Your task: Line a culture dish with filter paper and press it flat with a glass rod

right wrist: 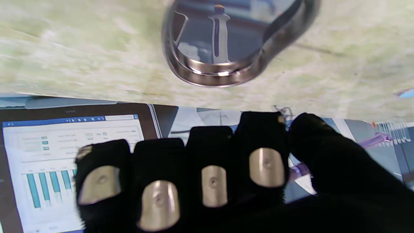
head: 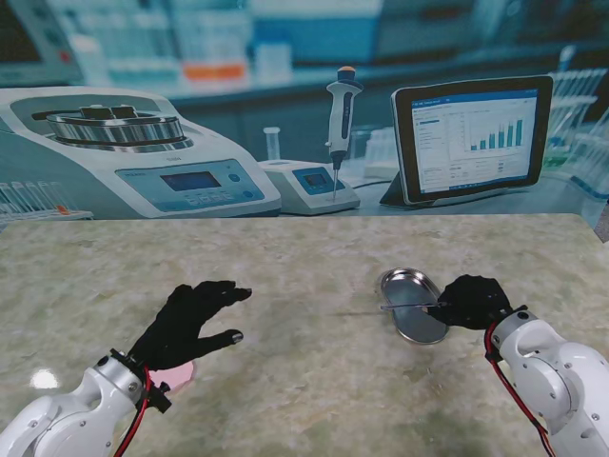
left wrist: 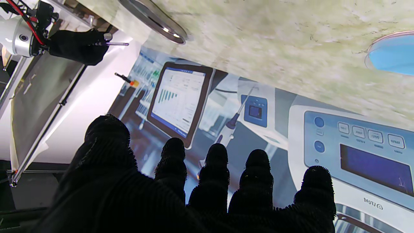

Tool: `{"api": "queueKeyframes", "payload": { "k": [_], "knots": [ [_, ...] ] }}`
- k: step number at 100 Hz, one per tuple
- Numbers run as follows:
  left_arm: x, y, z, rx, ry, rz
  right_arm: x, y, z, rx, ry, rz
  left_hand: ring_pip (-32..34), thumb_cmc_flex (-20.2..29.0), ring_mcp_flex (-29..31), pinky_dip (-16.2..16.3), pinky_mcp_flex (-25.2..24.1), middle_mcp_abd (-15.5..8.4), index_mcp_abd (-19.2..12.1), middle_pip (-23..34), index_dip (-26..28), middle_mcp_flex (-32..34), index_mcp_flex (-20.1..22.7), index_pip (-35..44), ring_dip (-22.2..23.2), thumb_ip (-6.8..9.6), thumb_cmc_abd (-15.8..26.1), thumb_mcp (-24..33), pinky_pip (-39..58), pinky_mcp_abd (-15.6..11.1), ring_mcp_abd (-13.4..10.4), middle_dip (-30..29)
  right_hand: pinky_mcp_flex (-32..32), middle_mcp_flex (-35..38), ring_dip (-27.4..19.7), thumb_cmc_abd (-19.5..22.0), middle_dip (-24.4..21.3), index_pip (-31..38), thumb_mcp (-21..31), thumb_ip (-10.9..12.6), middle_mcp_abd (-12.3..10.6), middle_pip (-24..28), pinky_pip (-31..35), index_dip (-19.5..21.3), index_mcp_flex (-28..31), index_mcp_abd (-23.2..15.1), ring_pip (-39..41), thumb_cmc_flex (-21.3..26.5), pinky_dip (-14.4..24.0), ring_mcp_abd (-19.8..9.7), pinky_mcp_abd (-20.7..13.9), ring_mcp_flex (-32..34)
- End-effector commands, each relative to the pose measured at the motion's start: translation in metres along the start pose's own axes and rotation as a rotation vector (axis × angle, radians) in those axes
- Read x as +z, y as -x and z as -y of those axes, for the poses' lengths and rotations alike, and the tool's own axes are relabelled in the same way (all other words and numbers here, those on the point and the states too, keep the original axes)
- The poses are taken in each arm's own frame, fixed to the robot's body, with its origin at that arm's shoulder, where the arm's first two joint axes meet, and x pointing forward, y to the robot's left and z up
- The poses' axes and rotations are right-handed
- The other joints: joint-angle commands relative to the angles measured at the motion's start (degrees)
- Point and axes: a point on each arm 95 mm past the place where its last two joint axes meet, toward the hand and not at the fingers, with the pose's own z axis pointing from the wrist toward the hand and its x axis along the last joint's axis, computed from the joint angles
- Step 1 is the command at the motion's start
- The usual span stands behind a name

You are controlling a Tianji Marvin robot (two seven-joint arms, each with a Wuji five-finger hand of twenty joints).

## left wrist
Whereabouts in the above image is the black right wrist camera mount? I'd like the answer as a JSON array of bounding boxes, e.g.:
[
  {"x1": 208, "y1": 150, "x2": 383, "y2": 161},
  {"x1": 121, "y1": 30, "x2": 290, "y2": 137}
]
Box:
[{"x1": 27, "y1": 0, "x2": 60, "y2": 36}]

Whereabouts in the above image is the printed laboratory backdrop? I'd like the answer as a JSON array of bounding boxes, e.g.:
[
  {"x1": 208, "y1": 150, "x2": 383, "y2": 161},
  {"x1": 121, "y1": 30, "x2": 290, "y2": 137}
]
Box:
[{"x1": 107, "y1": 45, "x2": 414, "y2": 233}]

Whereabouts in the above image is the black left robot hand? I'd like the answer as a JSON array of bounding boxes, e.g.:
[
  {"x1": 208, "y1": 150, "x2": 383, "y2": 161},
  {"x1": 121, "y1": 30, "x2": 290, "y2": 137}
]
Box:
[{"x1": 32, "y1": 114, "x2": 337, "y2": 233}]

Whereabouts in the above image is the red right wrist cable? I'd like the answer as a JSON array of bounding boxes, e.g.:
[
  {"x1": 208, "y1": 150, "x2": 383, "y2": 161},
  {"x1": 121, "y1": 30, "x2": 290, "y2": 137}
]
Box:
[{"x1": 6, "y1": 0, "x2": 45, "y2": 46}]

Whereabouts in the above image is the pink culture dish base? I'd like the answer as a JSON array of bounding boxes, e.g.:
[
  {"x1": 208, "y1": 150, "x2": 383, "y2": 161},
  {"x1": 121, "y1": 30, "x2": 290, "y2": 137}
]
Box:
[{"x1": 365, "y1": 30, "x2": 414, "y2": 77}]

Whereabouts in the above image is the steel kidney tray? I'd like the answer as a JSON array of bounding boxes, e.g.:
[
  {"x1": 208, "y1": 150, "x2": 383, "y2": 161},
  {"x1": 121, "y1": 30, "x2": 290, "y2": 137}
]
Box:
[{"x1": 118, "y1": 0, "x2": 189, "y2": 45}]

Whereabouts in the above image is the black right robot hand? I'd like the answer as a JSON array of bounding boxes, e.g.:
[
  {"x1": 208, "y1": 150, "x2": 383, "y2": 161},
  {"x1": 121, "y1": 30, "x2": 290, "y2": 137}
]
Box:
[{"x1": 48, "y1": 28, "x2": 112, "y2": 66}]

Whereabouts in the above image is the metal backdrop stand pole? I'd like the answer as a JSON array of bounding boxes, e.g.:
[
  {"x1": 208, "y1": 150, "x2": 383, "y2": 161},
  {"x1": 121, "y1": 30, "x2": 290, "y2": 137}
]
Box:
[{"x1": 9, "y1": 65, "x2": 88, "y2": 188}]

